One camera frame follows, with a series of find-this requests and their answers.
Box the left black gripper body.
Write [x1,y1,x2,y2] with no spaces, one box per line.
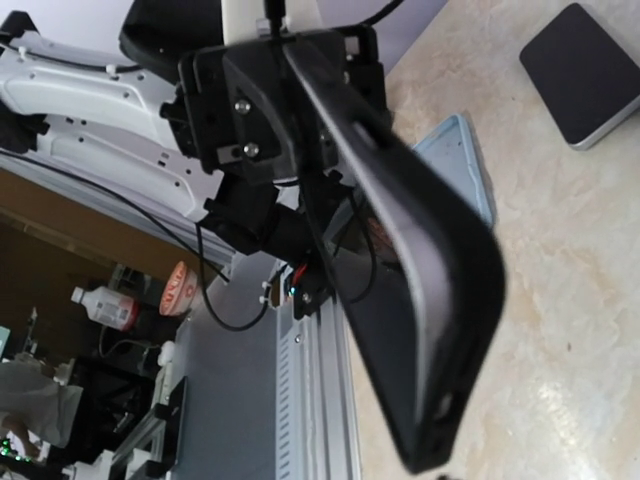
[160,25,389,184]

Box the black phone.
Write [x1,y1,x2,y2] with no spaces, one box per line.
[519,3,639,151]
[332,186,435,456]

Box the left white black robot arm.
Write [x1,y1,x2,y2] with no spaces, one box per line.
[1,1,386,263]

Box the light blue phone case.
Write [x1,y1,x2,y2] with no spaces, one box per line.
[414,114,495,228]

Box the orange patterned bowl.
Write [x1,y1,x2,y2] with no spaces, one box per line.
[159,261,201,317]

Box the plastic drink bottle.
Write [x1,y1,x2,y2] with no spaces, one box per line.
[71,286,140,332]

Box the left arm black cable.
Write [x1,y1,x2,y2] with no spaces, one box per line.
[0,149,381,331]

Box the front aluminium rail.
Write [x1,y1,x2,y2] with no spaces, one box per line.
[179,199,371,480]

